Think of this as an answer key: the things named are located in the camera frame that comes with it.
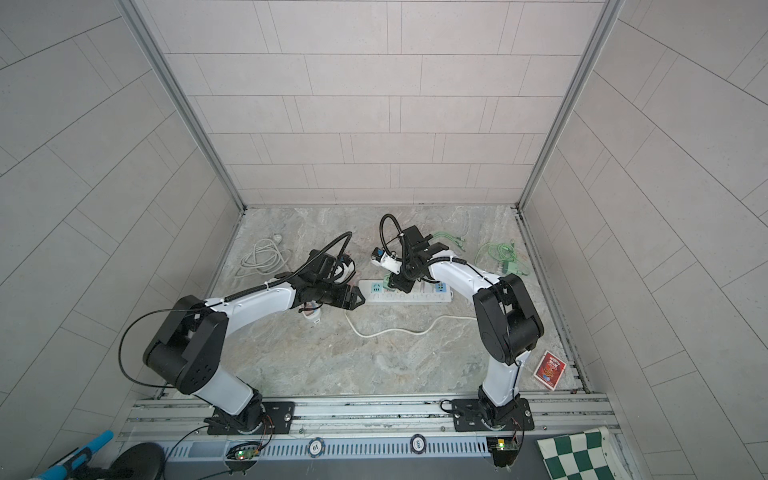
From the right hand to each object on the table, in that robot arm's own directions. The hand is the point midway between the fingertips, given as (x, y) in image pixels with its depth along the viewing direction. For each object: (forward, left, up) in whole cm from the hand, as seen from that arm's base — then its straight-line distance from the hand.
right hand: (393, 278), depth 90 cm
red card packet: (-28, -39, -6) cm, 48 cm away
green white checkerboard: (-45, -40, -6) cm, 61 cm away
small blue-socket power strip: (-13, +21, +8) cm, 26 cm away
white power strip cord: (+12, +42, -2) cm, 44 cm away
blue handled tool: (-41, +56, +15) cm, 71 cm away
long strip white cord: (-15, -3, -5) cm, 16 cm away
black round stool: (-40, +58, -5) cm, 71 cm away
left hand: (-5, +9, -1) cm, 10 cm away
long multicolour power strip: (-4, -9, -4) cm, 10 cm away
